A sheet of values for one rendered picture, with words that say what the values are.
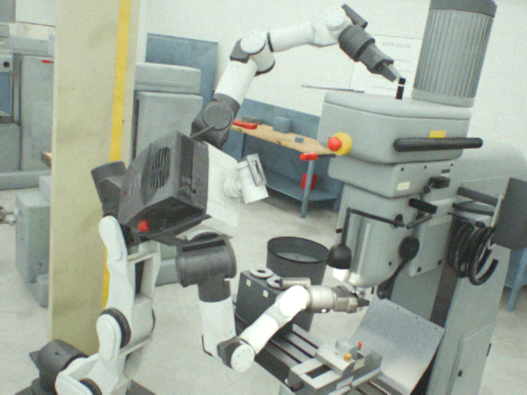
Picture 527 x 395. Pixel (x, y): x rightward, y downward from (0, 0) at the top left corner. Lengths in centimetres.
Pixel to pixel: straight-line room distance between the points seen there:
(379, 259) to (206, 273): 53
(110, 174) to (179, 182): 43
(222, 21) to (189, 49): 86
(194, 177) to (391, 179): 53
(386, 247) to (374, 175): 23
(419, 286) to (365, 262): 50
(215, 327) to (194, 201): 34
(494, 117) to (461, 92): 431
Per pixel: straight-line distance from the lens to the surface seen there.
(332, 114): 142
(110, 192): 167
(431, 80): 169
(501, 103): 598
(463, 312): 201
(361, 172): 148
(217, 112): 150
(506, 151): 209
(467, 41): 169
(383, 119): 134
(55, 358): 219
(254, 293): 200
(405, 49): 659
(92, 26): 281
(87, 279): 315
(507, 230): 165
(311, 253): 398
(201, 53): 877
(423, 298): 203
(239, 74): 160
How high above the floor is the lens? 197
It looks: 16 degrees down
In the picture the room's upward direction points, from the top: 8 degrees clockwise
